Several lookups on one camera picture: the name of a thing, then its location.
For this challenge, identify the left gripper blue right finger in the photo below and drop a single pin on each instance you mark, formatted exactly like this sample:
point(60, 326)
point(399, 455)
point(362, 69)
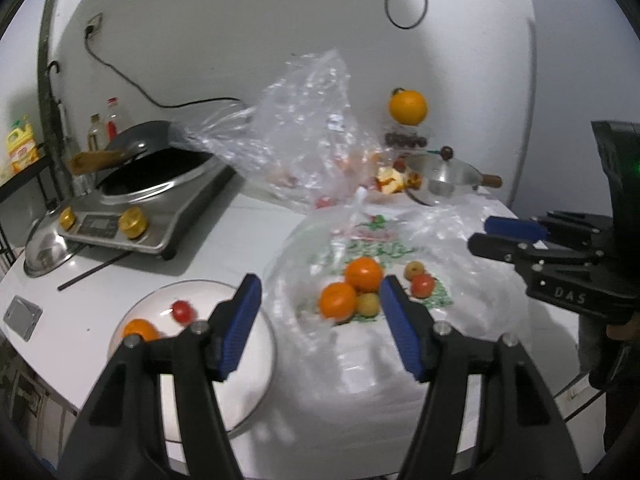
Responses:
point(411, 327)

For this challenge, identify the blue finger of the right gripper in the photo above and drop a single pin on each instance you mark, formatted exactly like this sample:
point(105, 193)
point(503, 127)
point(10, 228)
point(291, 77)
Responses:
point(504, 249)
point(515, 228)

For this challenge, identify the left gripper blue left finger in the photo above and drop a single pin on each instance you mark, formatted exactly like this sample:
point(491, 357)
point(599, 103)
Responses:
point(230, 324)

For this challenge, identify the red cherry tomato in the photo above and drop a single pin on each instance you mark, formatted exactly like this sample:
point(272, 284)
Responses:
point(422, 286)
point(182, 312)

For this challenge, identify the yellow longan fruit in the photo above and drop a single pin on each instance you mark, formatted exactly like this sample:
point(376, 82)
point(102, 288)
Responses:
point(368, 305)
point(413, 269)

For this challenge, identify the mandarin orange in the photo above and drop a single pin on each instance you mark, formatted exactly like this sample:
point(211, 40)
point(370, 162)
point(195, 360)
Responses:
point(364, 274)
point(141, 327)
point(337, 302)

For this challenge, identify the flat printed plastic bag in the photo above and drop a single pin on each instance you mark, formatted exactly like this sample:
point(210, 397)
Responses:
point(324, 360)

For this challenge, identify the steel saucepan with lid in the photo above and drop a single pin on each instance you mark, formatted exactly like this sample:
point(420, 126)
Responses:
point(434, 178)

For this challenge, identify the silver induction cooker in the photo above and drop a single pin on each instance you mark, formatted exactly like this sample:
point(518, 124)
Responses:
point(148, 205)

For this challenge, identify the orange peel scraps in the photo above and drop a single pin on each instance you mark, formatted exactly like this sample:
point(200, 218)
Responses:
point(392, 181)

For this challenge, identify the black chopstick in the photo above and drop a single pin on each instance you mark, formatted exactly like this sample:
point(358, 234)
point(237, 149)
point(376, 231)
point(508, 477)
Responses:
point(80, 277)

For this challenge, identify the large orange on stand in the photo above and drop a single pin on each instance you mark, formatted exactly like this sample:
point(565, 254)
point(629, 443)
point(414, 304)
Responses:
point(407, 107)

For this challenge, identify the crumpled clear plastic bag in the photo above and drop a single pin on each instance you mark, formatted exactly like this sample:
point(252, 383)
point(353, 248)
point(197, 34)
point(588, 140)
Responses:
point(300, 142)

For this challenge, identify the steel pot lid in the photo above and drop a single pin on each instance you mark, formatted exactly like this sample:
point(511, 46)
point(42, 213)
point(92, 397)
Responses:
point(45, 249)

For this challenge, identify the oil bottle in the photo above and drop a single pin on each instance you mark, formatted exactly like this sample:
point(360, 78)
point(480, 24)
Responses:
point(97, 137)

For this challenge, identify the red cap sauce bottle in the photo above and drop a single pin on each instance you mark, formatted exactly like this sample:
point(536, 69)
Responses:
point(113, 121)

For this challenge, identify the grey smartphone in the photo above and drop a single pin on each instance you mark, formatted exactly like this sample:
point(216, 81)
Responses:
point(22, 316)

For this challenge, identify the black metal shelf rack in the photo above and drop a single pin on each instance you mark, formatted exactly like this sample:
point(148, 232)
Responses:
point(25, 197)

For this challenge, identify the yellow detergent jug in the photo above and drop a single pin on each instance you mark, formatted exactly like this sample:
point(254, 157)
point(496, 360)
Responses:
point(21, 145)

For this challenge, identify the black wok wooden handle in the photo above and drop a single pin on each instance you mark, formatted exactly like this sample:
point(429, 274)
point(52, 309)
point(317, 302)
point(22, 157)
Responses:
point(135, 142)

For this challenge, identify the cooker wall socket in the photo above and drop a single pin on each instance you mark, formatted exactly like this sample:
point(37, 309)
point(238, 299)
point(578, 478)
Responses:
point(93, 25)

